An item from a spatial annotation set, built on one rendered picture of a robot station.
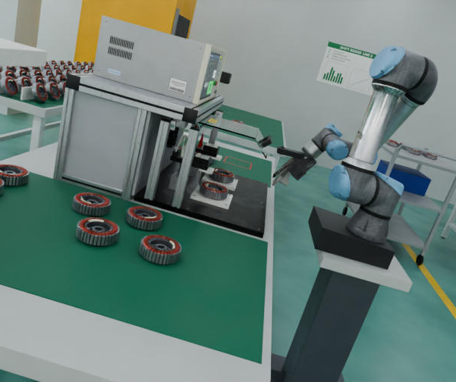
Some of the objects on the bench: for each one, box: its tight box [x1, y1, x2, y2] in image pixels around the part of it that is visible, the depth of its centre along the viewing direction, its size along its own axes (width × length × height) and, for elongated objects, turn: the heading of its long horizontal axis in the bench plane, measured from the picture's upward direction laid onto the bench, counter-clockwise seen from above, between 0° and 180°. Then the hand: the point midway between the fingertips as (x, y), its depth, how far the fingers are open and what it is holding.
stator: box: [76, 218, 120, 246], centre depth 112 cm, size 11×11×4 cm
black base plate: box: [134, 161, 268, 238], centre depth 174 cm, size 47×64×2 cm
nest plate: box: [201, 173, 238, 191], centre depth 185 cm, size 15×15×1 cm
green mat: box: [0, 171, 268, 364], centre depth 113 cm, size 94×61×1 cm, turn 45°
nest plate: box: [190, 185, 233, 209], centre depth 162 cm, size 15×15×1 cm
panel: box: [131, 111, 184, 196], centre depth 170 cm, size 1×66×30 cm, turn 135°
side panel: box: [53, 87, 148, 201], centre depth 139 cm, size 28×3×32 cm, turn 45°
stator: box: [209, 168, 234, 183], centre depth 184 cm, size 11×11×4 cm
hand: (271, 180), depth 182 cm, fingers open, 14 cm apart
